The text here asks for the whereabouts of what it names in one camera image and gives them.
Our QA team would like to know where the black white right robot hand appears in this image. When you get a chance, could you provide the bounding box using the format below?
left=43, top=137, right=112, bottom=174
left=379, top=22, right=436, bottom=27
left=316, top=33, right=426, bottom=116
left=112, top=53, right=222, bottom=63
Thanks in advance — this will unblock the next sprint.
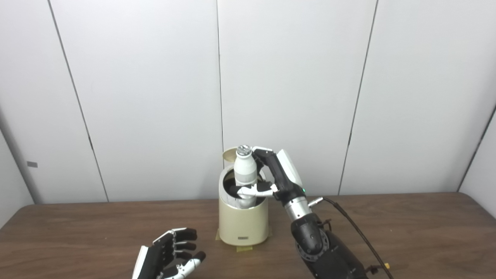
left=229, top=146, right=307, bottom=206

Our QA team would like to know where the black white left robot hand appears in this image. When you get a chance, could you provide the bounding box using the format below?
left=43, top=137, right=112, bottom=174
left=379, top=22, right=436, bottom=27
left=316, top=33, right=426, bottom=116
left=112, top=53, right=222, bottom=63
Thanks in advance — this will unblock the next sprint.
left=132, top=228, right=207, bottom=279

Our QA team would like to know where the small white plastic bottle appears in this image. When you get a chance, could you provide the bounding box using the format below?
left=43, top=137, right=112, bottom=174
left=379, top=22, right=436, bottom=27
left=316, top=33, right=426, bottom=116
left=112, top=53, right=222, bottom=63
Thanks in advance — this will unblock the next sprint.
left=234, top=145, right=258, bottom=210

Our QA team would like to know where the cream-colored bin body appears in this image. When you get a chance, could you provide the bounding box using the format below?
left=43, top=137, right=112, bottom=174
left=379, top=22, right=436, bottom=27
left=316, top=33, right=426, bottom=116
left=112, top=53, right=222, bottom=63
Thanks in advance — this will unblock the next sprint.
left=218, top=165, right=270, bottom=246

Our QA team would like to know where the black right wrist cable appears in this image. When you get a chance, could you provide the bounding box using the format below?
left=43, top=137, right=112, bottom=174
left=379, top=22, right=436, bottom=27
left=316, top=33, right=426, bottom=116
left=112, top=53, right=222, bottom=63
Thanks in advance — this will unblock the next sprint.
left=308, top=196, right=394, bottom=279

